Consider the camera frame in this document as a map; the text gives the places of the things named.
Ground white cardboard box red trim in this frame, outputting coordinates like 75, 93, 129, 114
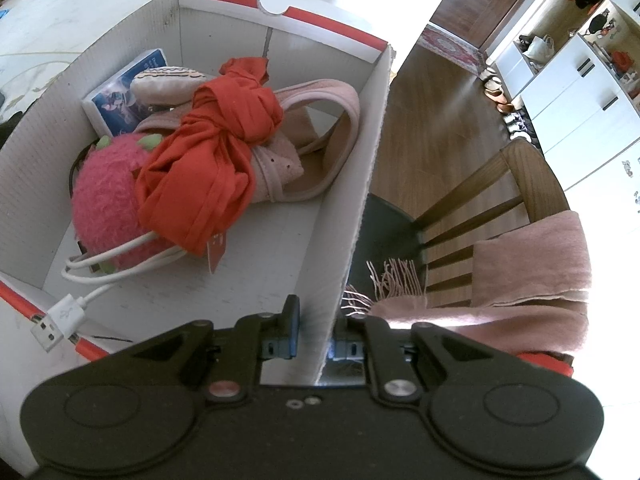
1, 0, 393, 474

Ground wooden chair near right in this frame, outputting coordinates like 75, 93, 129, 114
346, 139, 571, 307

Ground red knotted cloth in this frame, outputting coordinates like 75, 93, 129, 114
134, 58, 283, 256

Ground pink fringed scarf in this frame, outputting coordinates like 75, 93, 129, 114
342, 210, 591, 354

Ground pink sandal shoe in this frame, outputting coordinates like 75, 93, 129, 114
136, 79, 360, 204

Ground pink plush strawberry toy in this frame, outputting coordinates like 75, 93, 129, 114
70, 133, 183, 274

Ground shoes on floor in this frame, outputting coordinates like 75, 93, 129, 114
478, 67, 535, 143

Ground beige embroidered pouch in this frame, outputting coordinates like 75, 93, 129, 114
130, 66, 213, 107

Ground blue white card box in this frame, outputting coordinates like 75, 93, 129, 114
81, 49, 167, 138

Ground red patterned doormat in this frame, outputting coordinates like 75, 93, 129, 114
416, 23, 485, 75

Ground white tote bag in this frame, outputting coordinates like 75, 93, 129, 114
524, 36, 555, 64

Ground white tall cabinet right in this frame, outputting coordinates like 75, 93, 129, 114
487, 0, 640, 191

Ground white usb cable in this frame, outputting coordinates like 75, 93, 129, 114
30, 231, 189, 354

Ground black cord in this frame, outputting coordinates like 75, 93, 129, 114
67, 142, 97, 196

